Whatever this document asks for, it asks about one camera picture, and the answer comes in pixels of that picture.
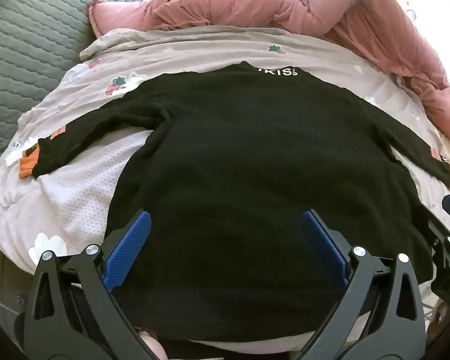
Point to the black sweater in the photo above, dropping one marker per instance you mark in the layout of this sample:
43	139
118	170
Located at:
247	157

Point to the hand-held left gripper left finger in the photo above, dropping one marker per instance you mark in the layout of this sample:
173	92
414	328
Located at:
130	246

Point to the grey quilted mattress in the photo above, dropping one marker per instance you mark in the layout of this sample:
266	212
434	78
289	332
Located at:
30	45

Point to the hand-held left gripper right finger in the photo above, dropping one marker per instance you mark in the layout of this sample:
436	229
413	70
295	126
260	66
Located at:
323	244

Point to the pink quilt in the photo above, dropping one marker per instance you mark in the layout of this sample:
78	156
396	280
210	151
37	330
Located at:
228	7

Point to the printed pale pink blanket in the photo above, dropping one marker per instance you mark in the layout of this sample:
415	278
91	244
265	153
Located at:
210	45

